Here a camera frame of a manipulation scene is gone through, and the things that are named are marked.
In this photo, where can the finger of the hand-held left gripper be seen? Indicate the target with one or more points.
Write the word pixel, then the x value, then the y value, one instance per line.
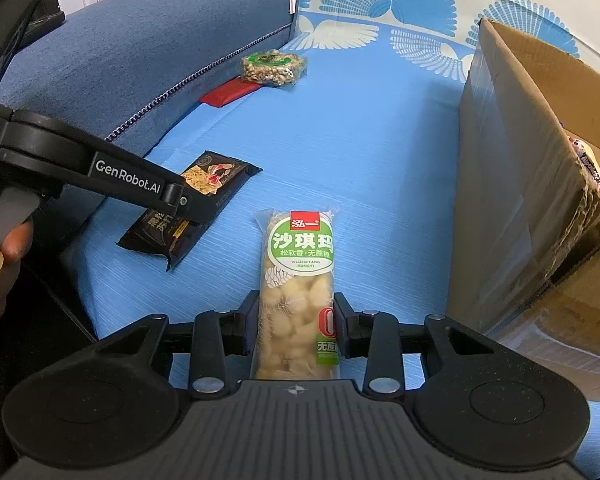
pixel 195 205

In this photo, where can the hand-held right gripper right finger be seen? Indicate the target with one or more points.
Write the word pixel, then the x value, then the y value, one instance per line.
pixel 341 325

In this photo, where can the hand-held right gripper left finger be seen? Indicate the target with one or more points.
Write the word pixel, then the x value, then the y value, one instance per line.
pixel 250 325

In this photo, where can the black snack packet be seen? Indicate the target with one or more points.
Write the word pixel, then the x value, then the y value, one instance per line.
pixel 155 240

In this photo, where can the clear green-label rice crisp packet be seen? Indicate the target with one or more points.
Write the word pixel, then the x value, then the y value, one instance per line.
pixel 295 270

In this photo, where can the cardboard box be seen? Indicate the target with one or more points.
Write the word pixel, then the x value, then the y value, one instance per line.
pixel 505 185

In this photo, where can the plain red packet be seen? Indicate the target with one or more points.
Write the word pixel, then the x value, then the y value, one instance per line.
pixel 225 94

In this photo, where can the blue sofa cushion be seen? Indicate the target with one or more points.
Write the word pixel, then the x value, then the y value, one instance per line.
pixel 130 60

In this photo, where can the clear nut bar packet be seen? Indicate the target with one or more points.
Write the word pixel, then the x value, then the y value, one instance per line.
pixel 272 67

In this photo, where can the blue fan-print sofa cover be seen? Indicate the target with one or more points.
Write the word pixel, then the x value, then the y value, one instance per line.
pixel 380 160

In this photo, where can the white sofa tag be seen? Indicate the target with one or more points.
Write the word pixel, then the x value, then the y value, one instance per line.
pixel 292 3

